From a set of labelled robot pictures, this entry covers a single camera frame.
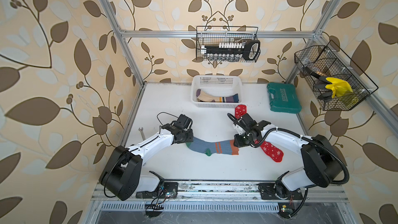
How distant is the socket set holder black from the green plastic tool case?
0.35 metres

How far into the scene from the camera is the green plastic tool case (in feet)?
3.39

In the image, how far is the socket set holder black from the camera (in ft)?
2.70
